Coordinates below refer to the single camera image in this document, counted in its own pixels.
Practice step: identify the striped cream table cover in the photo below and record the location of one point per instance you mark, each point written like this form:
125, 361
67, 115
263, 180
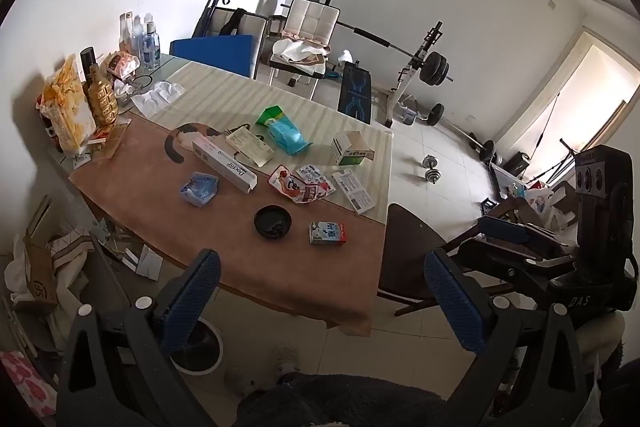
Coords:
310, 117

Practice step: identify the small clear plastic bottle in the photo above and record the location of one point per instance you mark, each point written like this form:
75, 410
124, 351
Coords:
137, 42

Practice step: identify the yellow snack bag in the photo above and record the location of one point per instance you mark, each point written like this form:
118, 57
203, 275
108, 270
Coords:
67, 107

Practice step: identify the red white snack packet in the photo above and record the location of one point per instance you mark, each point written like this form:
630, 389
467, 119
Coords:
317, 182
287, 184

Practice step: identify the beige folded cloth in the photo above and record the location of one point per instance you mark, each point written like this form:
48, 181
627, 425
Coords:
300, 54

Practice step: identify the calico cat shaped mat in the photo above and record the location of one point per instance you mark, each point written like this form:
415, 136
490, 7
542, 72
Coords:
187, 134

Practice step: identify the white fluffy slipper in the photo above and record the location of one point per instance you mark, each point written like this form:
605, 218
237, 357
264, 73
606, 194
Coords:
242, 379

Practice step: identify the cream flat box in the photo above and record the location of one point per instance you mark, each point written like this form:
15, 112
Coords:
250, 147

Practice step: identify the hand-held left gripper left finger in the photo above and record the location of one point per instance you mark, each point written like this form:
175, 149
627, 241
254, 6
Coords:
192, 302

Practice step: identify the black round ashtray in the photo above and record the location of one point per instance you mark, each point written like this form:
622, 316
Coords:
273, 223

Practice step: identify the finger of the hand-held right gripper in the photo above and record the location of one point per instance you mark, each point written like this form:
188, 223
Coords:
505, 228
500, 259

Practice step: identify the blue padded board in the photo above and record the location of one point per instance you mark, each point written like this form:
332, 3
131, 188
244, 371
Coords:
215, 52

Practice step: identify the brown suede table cover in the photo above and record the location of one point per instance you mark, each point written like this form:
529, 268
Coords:
150, 227

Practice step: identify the white padded chair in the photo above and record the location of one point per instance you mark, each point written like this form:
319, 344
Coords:
312, 19

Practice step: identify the long white box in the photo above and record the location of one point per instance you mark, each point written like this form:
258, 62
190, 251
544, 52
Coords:
225, 164

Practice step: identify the white plastic bag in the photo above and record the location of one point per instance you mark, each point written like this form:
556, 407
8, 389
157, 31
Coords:
542, 202

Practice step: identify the gold bottle black cap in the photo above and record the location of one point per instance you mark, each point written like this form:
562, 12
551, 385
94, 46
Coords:
101, 99

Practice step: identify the blue crumpled packet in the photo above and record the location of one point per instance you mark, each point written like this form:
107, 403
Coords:
199, 189

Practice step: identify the green white box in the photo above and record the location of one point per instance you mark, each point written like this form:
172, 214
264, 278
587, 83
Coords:
352, 148

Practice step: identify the pink floral bag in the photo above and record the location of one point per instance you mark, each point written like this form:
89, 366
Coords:
25, 382

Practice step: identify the green packet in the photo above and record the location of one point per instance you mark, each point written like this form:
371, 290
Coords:
270, 114

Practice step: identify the blue wet wipes packet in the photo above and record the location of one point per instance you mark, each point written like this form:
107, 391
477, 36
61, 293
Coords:
287, 136

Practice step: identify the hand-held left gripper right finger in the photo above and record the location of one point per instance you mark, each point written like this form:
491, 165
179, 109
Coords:
452, 304

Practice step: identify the black tripod stand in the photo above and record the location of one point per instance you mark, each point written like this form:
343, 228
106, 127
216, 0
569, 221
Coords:
562, 159

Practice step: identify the cardboard box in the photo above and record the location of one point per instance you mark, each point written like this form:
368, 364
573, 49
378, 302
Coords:
37, 269

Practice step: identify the white crumpled tissue paper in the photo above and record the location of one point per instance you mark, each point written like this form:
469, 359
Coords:
157, 98

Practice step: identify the clear bottle blue label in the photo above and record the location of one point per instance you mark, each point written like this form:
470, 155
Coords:
151, 47

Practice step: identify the brown wooden chair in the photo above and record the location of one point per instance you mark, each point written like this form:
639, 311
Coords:
407, 252

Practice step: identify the silver dumbbell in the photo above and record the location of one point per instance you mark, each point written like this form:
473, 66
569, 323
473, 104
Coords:
433, 169

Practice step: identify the short barbell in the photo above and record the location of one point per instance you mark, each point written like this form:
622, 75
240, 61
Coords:
436, 114

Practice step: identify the small milk carton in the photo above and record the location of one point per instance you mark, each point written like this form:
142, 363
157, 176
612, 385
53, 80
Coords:
327, 233

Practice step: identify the white weight rack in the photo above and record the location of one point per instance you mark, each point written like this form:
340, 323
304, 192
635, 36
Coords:
407, 72

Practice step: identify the person's right forearm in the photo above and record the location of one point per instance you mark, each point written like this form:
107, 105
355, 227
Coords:
597, 339

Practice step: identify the brown snack bag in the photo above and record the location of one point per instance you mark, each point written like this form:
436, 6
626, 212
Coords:
120, 64

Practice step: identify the beige chair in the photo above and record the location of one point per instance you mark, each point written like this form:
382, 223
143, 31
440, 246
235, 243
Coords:
250, 27

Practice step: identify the white round trash bin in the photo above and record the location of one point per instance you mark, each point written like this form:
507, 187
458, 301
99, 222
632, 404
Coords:
200, 357

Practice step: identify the black folded frame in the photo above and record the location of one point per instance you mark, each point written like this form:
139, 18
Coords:
207, 14

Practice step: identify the black blue bench pad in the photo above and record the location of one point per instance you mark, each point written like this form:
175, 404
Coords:
355, 92

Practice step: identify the long barbell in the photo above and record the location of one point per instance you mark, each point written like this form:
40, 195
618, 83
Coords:
435, 68

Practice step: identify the cream cloth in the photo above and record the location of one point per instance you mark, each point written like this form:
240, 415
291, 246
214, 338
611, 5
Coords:
75, 257

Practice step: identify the tall clear glass bottle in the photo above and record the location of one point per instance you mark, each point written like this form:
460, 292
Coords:
125, 32

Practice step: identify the white door frame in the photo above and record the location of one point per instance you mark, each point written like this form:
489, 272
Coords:
570, 52

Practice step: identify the dark sauce bottle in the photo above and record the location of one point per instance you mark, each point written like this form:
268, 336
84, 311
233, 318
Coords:
50, 129

